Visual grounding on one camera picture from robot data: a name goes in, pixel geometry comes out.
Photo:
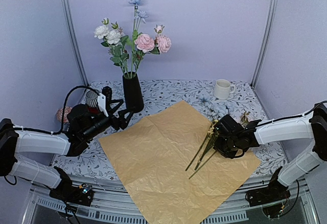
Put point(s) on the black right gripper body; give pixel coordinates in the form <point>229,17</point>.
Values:
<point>228,147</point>

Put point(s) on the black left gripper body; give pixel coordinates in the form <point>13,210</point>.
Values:
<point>92,131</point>

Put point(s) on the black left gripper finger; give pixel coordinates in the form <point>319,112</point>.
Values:
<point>124,117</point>
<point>114,105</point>

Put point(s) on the artificial flower bouquet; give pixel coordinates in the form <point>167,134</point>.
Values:
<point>207,145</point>

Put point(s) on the orange wrapping paper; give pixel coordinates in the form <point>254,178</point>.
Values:
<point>153,160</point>

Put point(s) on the pink rose stem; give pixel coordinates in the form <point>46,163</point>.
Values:
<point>145,44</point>

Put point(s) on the thin blue flower stem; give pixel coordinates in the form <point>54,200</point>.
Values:
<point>139,16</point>

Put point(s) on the blue peony stem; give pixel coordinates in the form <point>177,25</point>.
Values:
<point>216,110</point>

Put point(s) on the white rose stem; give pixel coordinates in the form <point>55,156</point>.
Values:
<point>113,38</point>

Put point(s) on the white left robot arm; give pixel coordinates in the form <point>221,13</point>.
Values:
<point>17,140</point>

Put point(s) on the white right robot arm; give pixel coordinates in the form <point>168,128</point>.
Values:
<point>308,125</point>

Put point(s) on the tall black vase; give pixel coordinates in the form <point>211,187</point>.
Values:
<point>133,93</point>

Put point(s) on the striped black white cup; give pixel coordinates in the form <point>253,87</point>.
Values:
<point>91,99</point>

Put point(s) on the cream ceramic mug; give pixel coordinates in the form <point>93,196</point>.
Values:
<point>223,89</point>

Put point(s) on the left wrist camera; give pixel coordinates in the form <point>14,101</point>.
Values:
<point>102,100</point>

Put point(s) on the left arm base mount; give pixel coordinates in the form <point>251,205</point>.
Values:
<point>66,192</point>

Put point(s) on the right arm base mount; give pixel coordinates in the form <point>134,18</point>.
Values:
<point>273,192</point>

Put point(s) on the aluminium front rail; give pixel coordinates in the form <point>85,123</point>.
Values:
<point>112,204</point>

